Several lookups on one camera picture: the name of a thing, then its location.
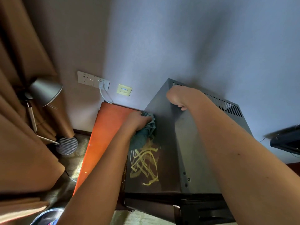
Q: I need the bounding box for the person's left forearm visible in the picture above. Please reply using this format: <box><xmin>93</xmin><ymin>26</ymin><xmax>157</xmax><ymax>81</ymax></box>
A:
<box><xmin>57</xmin><ymin>130</ymin><xmax>139</xmax><ymax>225</ymax></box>

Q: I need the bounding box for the white wall socket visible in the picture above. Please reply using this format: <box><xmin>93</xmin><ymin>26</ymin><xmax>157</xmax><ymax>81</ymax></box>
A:
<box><xmin>77</xmin><ymin>71</ymin><xmax>111</xmax><ymax>91</ymax></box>

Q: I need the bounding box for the grey metal lamp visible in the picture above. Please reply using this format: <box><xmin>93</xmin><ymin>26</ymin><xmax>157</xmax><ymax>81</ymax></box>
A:
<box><xmin>17</xmin><ymin>77</ymin><xmax>79</xmax><ymax>155</ymax></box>

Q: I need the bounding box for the round metal trash bin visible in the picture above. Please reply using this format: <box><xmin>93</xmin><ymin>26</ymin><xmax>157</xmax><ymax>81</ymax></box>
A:
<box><xmin>30</xmin><ymin>208</ymin><xmax>65</xmax><ymax>225</ymax></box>

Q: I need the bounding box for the person's right hand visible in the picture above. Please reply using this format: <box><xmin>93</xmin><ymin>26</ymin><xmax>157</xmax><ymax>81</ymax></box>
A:
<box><xmin>166</xmin><ymin>86</ymin><xmax>205</xmax><ymax>112</ymax></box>

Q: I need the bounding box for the black television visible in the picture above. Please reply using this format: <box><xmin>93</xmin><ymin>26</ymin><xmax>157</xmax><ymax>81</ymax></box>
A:
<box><xmin>265</xmin><ymin>124</ymin><xmax>300</xmax><ymax>155</ymax></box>

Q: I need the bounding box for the person's right forearm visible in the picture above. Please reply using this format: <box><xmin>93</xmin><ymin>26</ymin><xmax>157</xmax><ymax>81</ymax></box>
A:
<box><xmin>192</xmin><ymin>97</ymin><xmax>300</xmax><ymax>225</ymax></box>

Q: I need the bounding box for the white plug cable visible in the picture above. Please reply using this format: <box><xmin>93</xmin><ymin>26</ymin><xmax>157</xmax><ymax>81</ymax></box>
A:
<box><xmin>98</xmin><ymin>79</ymin><xmax>114</xmax><ymax>105</ymax></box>

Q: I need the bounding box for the green blue cleaning cloth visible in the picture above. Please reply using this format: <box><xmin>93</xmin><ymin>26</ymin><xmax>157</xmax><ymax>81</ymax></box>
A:
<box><xmin>128</xmin><ymin>112</ymin><xmax>157</xmax><ymax>152</ymax></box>

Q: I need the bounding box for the person's left hand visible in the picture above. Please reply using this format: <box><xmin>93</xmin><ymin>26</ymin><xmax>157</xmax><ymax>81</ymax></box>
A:
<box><xmin>125</xmin><ymin>111</ymin><xmax>153</xmax><ymax>138</ymax></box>

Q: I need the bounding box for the grey mini fridge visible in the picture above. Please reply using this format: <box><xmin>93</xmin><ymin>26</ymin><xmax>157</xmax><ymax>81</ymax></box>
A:
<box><xmin>123</xmin><ymin>78</ymin><xmax>253</xmax><ymax>225</ymax></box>

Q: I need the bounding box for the yellowish wall plate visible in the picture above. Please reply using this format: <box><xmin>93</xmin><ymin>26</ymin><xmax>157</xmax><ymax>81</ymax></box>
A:
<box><xmin>116</xmin><ymin>84</ymin><xmax>133</xmax><ymax>97</ymax></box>

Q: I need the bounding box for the brown curtain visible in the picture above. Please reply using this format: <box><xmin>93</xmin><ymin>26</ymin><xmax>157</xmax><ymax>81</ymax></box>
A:
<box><xmin>0</xmin><ymin>0</ymin><xmax>75</xmax><ymax>224</ymax></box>

